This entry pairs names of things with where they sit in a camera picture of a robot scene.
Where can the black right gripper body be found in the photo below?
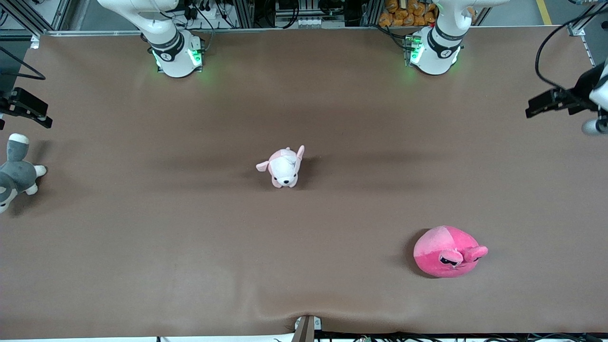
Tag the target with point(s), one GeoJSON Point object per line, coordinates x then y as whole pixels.
{"type": "Point", "coordinates": [10, 103]}

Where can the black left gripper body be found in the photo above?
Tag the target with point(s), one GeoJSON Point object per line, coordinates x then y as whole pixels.
{"type": "Point", "coordinates": [582, 90]}

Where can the hot pink round plush toy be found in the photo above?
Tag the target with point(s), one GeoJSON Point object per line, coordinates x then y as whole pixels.
{"type": "Point", "coordinates": [446, 251]}

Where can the grey white husky plush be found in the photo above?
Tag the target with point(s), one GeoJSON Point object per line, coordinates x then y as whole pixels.
{"type": "Point", "coordinates": [16, 173]}

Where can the orange snack bag pile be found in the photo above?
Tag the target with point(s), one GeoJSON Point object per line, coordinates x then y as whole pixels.
{"type": "Point", "coordinates": [408, 13]}

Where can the brown table mat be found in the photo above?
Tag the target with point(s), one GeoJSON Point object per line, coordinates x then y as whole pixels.
{"type": "Point", "coordinates": [142, 261]}

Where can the white power strip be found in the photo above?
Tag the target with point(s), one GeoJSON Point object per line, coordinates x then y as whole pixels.
{"type": "Point", "coordinates": [308, 22]}

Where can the pale pink dog plush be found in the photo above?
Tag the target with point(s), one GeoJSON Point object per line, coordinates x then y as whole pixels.
{"type": "Point", "coordinates": [284, 167]}

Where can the aluminium corner frame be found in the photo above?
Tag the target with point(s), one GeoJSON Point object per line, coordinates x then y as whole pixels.
{"type": "Point", "coordinates": [582, 26]}

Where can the aluminium frame struts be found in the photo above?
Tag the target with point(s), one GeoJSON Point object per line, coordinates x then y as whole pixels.
{"type": "Point", "coordinates": [28, 16]}

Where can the aluminium table edge rail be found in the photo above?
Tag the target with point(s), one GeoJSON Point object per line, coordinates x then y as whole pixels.
{"type": "Point", "coordinates": [294, 30]}

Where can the metal post with bracket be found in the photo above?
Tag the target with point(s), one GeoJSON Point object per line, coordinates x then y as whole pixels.
{"type": "Point", "coordinates": [306, 330]}

